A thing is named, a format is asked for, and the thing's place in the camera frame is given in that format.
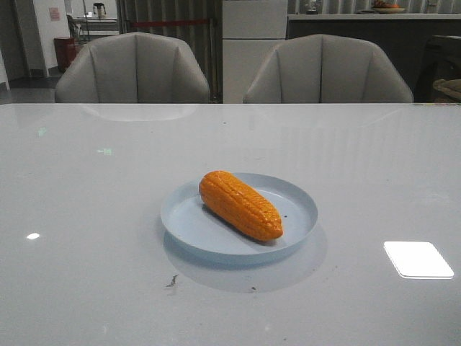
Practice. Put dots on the orange toy corn cob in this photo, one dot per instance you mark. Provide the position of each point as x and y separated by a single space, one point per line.
241 206

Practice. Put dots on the light blue round plate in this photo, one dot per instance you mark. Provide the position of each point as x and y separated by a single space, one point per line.
199 231

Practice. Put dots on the right grey upholstered chair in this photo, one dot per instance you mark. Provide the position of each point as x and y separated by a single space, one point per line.
327 69

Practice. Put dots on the grey upholstered chair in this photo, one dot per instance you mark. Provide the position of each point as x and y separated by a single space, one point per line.
327 69
136 67

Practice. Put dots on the left grey upholstered chair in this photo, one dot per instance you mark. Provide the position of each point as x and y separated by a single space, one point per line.
136 67

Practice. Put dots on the white refrigerator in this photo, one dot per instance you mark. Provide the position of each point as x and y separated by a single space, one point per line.
250 29

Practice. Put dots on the red barrier belt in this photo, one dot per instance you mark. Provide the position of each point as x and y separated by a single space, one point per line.
174 23

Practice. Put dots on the blender on counter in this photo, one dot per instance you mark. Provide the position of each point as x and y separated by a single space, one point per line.
313 6

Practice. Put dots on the background work table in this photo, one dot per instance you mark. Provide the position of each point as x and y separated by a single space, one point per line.
88 28

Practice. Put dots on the red trash bin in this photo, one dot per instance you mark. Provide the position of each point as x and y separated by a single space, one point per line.
65 50

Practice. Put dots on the dark kitchen counter cabinet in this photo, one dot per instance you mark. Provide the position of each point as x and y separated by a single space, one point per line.
409 40

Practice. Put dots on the fruit bowl on counter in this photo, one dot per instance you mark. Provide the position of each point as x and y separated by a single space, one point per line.
385 7

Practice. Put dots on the dark chair with cushion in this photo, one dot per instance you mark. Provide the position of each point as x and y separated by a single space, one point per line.
439 78

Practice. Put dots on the pink wall notice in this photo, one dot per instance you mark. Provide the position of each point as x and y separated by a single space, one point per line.
54 13

